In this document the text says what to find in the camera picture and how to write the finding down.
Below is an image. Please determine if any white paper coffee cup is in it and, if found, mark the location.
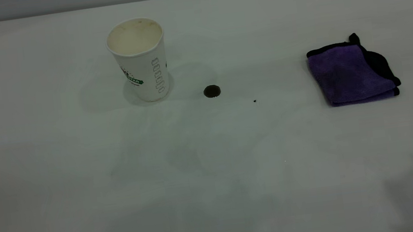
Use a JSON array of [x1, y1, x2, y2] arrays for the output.
[[103, 15, 172, 107]]

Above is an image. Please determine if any purple cloth with black trim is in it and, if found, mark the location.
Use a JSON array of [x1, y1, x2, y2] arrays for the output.
[[304, 28, 403, 110]]

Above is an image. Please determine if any dark brown coffee stain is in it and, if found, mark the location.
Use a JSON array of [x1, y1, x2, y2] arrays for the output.
[[203, 85, 222, 99]]

